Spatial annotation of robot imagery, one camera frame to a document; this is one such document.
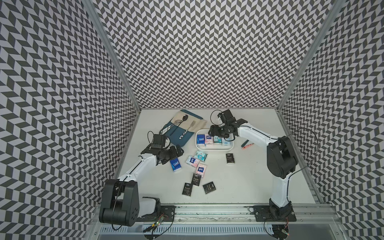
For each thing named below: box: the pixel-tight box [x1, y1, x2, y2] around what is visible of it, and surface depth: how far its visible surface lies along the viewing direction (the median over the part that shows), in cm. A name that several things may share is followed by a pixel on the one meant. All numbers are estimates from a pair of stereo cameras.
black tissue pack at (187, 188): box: [182, 182, 192, 197], surface depth 80 cm
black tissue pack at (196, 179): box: [192, 173, 202, 187], surface depth 82 cm
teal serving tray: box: [159, 109, 204, 147], surface depth 104 cm
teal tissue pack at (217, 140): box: [213, 135, 223, 145], surface depth 98 cm
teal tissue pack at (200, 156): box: [194, 150, 208, 163], surface depth 93 cm
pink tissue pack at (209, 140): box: [205, 134, 214, 145], surface depth 95 cm
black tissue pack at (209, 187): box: [202, 181, 217, 194], surface depth 81 cm
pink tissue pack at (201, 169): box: [195, 163, 207, 178], surface depth 86 cm
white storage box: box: [195, 128, 235, 151], surface depth 97 cm
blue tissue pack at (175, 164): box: [169, 157, 182, 172], surface depth 88 cm
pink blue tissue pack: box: [185, 155, 200, 168], surface depth 90 cm
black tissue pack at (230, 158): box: [225, 153, 235, 164], surface depth 92 cm
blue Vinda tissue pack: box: [196, 134, 206, 148], surface depth 96 cm
